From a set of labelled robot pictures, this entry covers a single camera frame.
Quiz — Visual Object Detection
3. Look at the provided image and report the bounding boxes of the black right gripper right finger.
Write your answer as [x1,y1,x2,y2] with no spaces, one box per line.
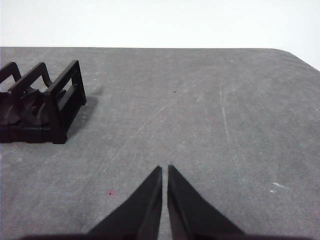
[167,164,246,240]

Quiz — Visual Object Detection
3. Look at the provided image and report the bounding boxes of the black plate rack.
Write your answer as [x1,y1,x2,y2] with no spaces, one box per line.
[0,59,88,145]

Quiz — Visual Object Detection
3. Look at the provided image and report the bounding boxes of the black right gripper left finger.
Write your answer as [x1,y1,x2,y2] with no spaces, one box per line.
[86,165,164,240]

